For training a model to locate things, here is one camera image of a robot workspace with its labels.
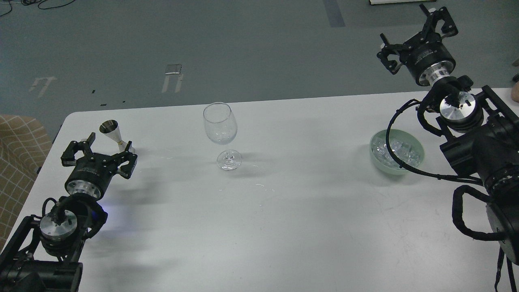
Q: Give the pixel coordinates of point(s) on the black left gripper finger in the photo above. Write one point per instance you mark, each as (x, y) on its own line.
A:
(122, 163)
(68, 156)

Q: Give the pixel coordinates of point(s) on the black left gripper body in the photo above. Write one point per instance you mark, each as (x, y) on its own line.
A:
(91, 176)

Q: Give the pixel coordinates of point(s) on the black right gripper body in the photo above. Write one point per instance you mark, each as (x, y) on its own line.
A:
(423, 54)

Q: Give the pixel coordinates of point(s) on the steel cocktail jigger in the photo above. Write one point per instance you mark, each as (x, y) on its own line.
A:
(110, 128)

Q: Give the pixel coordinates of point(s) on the clear ice cubes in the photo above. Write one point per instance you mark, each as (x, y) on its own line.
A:
(404, 151)

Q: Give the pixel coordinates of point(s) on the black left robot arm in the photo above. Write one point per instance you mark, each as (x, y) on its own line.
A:
(43, 255)

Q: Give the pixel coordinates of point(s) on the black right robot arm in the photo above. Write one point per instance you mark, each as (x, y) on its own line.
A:
(481, 134)

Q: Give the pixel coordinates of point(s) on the clear wine glass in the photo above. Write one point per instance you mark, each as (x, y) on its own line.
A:
(221, 128)

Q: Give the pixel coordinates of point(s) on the tan checkered chair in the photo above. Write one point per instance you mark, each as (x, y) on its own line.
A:
(24, 146)

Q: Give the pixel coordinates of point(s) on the white board on floor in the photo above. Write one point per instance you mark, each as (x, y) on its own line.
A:
(390, 2)

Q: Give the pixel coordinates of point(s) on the green bowl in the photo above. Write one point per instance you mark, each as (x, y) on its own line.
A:
(399, 135)

